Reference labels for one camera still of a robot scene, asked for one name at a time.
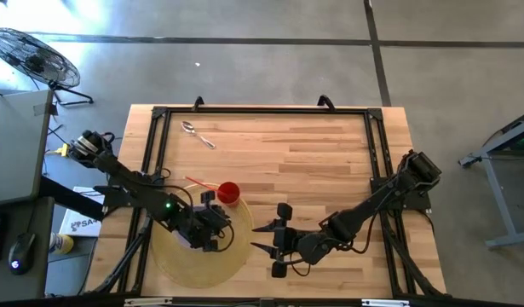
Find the red plastic cup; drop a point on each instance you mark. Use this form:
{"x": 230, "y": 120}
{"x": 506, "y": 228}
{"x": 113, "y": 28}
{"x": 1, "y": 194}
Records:
{"x": 230, "y": 194}

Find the silver metal spoon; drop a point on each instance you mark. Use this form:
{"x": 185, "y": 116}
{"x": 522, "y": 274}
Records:
{"x": 187, "y": 126}

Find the red drinking straw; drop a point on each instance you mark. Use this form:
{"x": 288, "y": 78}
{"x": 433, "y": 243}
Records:
{"x": 199, "y": 182}

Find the white printed cardboard box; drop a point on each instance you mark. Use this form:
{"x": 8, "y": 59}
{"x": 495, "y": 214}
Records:
{"x": 80, "y": 224}

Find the round woven straw placemat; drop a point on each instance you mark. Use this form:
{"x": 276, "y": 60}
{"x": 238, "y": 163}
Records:
{"x": 202, "y": 268}

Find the black floor fan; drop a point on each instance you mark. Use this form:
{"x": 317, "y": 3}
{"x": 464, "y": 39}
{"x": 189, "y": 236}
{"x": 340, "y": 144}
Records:
{"x": 33, "y": 59}

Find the black computer mouse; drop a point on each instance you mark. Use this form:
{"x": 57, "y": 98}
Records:
{"x": 22, "y": 253}

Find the black aluminium table frame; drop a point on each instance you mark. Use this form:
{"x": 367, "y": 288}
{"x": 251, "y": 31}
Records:
{"x": 266, "y": 110}

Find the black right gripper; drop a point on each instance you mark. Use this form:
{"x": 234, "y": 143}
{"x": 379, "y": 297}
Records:
{"x": 302, "y": 247}

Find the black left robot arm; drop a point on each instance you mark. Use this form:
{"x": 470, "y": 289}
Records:
{"x": 129, "y": 187}

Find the yellow and white can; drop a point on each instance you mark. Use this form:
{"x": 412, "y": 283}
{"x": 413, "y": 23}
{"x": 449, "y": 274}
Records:
{"x": 60, "y": 243}

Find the grey metal table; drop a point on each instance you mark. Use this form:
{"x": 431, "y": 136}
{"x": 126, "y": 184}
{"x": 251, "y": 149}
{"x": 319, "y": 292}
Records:
{"x": 498, "y": 192}

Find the grey desk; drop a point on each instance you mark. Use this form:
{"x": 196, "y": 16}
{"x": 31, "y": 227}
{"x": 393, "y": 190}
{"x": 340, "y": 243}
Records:
{"x": 14, "y": 145}

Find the white bracket strip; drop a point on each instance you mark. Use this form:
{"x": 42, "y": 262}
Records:
{"x": 146, "y": 302}
{"x": 385, "y": 302}

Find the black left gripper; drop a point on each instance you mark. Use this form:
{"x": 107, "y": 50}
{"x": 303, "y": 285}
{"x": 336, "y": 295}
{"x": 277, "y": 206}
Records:
{"x": 199, "y": 226}

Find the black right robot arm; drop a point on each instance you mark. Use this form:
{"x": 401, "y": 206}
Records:
{"x": 359, "y": 215}

